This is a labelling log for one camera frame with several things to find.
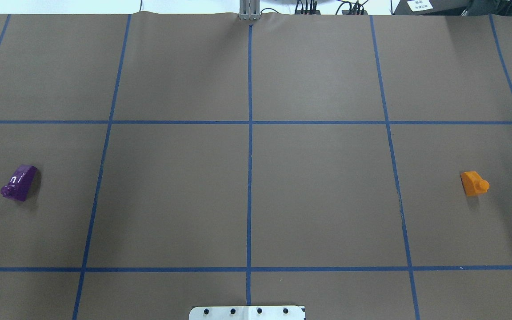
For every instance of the black box with label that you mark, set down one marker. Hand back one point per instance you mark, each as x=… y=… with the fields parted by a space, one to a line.
x=430 y=7

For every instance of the white metal base plate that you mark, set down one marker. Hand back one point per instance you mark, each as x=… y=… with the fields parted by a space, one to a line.
x=270 y=312

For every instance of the grey metal camera post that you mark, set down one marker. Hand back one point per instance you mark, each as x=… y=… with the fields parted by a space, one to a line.
x=249 y=10

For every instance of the purple trapezoid block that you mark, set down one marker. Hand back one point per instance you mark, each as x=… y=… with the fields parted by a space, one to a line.
x=18 y=186

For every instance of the orange trapezoid block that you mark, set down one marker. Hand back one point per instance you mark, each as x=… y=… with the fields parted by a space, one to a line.
x=473 y=184

